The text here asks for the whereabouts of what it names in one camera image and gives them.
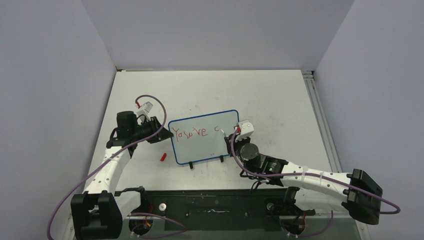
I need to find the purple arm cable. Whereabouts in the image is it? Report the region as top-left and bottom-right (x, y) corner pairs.
(230, 129), (401, 239)
(46, 95), (188, 240)

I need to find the blue-framed whiteboard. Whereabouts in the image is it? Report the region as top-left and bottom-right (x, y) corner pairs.
(168, 109), (240, 165)

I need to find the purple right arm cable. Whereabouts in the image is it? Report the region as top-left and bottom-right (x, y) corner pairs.
(230, 129), (401, 239)

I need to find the red marker cap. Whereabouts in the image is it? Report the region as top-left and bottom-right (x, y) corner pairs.
(160, 153), (167, 162)

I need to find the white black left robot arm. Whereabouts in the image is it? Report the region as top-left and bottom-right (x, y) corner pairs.
(70, 111), (174, 240)

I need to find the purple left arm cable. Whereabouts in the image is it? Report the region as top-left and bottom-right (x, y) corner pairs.
(46, 95), (188, 240)

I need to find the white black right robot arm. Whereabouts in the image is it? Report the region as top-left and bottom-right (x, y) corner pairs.
(224, 135), (383, 225)

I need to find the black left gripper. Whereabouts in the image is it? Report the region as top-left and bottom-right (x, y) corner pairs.
(131, 116), (174, 144)

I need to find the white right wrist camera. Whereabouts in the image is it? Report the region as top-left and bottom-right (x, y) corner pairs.
(235, 119), (254, 142)

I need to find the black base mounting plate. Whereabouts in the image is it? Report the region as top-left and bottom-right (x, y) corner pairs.
(116, 186), (319, 232)

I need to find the aluminium right side rail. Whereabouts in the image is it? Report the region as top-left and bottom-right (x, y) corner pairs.
(301, 70), (343, 173)

